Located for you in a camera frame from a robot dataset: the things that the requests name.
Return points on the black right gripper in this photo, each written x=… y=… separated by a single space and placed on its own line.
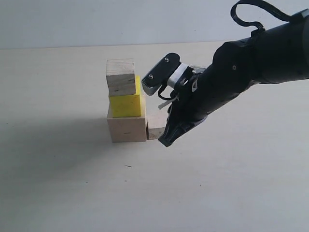
x=230 y=74

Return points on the small wooden cube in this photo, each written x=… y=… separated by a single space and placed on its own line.
x=156 y=124

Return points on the large wooden cube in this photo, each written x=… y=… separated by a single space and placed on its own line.
x=128 y=129

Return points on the yellow cube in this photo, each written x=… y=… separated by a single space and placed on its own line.
x=127 y=105

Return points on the medium wooden cube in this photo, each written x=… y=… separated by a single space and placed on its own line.
x=120 y=77

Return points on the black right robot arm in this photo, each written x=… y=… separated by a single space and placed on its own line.
x=273 y=56

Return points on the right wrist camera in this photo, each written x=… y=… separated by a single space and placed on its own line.
x=169 y=71

